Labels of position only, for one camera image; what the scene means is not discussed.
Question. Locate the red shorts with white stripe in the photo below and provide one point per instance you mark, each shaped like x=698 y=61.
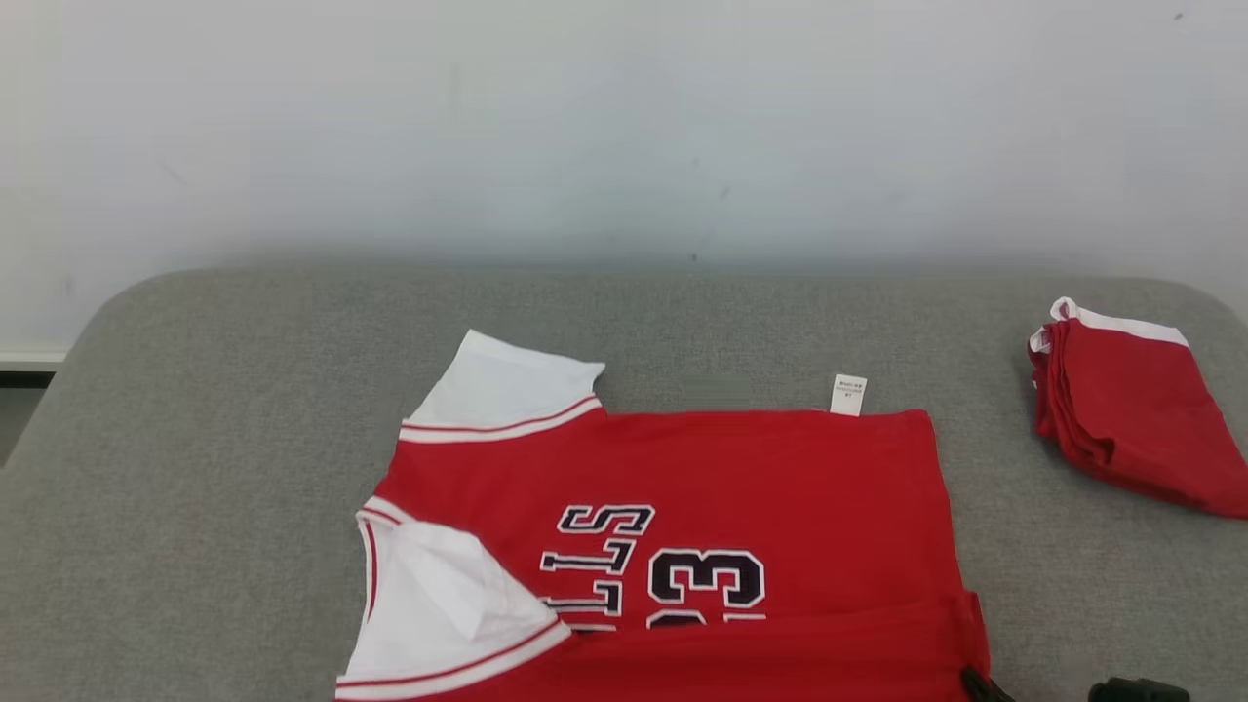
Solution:
x=1141 y=409

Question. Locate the red jersey with white sleeves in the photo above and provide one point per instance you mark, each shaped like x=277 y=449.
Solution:
x=731 y=468

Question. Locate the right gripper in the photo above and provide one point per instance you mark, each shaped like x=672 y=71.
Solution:
x=1136 y=691

